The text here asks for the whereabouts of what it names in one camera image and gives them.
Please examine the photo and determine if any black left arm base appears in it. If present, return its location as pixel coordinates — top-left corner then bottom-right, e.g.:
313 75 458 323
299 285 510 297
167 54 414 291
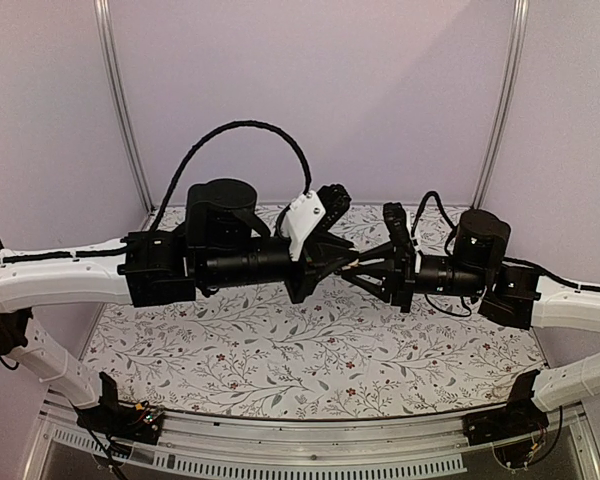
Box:
75 372 165 445

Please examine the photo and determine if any right aluminium corner post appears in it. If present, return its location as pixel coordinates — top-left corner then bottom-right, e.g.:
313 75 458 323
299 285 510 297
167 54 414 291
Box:
471 0 529 208

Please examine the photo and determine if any aluminium frame rail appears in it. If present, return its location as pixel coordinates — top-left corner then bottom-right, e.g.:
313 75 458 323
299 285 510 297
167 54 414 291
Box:
24 393 600 479

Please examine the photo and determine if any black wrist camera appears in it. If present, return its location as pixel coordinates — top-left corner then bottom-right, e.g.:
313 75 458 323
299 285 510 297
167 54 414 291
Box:
383 202 416 256
275 184 351 262

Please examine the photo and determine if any floral patterned table mat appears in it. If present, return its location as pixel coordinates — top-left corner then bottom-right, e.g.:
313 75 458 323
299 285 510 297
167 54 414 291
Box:
77 202 551 420

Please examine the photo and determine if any white earbud charging case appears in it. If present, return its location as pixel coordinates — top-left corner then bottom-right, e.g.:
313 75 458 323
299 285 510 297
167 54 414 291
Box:
339 259 360 272

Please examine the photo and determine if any left aluminium corner post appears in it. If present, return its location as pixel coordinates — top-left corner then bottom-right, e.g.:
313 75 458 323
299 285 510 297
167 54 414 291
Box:
93 0 154 213

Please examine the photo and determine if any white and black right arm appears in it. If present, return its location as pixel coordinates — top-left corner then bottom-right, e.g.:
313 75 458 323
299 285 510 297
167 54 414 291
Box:
331 203 600 333

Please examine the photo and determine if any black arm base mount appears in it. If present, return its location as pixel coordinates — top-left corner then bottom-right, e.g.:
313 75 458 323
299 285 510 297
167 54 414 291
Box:
462 370 549 446

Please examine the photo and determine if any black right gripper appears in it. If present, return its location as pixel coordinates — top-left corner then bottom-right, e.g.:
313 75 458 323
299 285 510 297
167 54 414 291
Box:
341 241 488 314

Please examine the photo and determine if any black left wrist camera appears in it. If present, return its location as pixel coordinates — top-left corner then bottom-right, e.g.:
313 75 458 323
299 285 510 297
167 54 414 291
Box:
275 184 351 262

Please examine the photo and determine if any aluminium corner post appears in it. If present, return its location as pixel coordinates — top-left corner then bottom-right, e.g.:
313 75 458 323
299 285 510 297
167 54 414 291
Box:
471 0 529 208
93 0 154 213

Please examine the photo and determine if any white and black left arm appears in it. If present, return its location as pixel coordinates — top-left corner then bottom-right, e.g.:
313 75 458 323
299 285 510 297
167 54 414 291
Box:
0 178 354 434

